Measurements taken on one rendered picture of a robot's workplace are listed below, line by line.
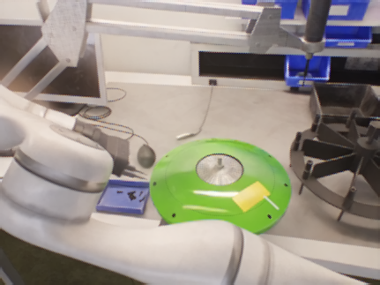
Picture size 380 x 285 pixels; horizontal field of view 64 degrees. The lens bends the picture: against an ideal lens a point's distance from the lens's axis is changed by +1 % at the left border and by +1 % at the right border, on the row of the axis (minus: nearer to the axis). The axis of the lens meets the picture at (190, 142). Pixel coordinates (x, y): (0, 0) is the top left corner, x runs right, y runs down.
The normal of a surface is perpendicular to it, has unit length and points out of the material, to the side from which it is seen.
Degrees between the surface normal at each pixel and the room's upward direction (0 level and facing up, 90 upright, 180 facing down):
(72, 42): 90
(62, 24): 90
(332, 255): 0
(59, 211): 72
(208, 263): 34
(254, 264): 29
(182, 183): 14
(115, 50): 90
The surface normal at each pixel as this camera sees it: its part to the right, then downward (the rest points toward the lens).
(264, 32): 0.03, 0.60
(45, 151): -0.06, -0.21
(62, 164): 0.26, 0.05
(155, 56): -0.20, 0.59
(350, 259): -0.03, -0.80
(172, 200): -0.33, -0.59
